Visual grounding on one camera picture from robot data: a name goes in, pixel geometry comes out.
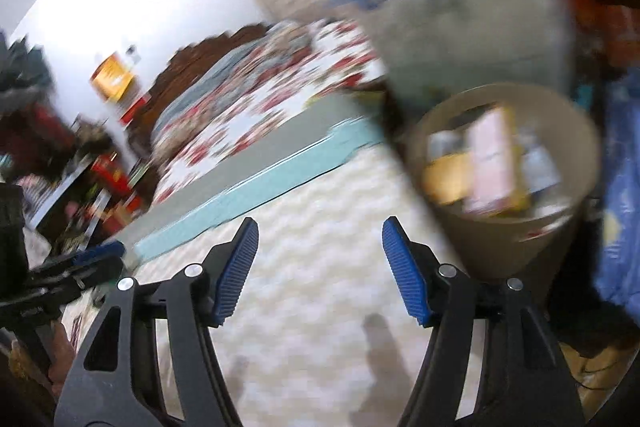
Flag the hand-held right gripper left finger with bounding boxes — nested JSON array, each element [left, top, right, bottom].
[[54, 217, 260, 427]]

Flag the metal storage shelf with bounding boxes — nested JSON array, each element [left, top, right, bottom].
[[0, 107, 146, 248]]

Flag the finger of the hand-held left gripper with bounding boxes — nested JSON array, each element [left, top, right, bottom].
[[27, 240, 127, 303]]

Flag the yellow knit garment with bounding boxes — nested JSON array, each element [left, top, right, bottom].
[[557, 342, 631, 413]]

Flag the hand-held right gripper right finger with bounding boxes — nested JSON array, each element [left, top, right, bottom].
[[381, 216, 586, 427]]

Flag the carved wooden headboard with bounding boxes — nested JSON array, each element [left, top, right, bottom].
[[122, 23, 273, 148]]

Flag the clear storage box blue handle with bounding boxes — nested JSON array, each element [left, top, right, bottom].
[[327, 0, 573, 108]]

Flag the floral quilt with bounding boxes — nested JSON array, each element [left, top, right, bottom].
[[150, 22, 321, 148]]

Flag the beige waste bin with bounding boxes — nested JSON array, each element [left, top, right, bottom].
[[405, 83, 601, 303]]

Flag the floral bed sheet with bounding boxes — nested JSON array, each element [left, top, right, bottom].
[[152, 19, 391, 202]]

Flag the red orange bag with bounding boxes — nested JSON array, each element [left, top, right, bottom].
[[570, 0, 640, 62]]

